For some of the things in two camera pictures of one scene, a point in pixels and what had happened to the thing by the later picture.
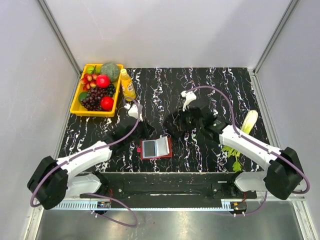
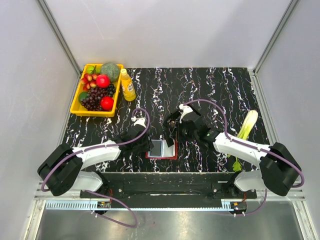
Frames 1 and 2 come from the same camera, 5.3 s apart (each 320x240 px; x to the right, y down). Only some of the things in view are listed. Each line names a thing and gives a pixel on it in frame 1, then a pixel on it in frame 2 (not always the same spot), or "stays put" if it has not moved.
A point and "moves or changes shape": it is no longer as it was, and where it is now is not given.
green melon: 111,69 stays put
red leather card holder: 156,148 moves or changes shape
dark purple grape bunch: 92,101 stays put
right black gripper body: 189,119 → 186,134
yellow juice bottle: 128,90 stays put
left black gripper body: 141,131 → 144,146
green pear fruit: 91,69 stays put
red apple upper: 102,81 stays put
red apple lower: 107,103 stays put
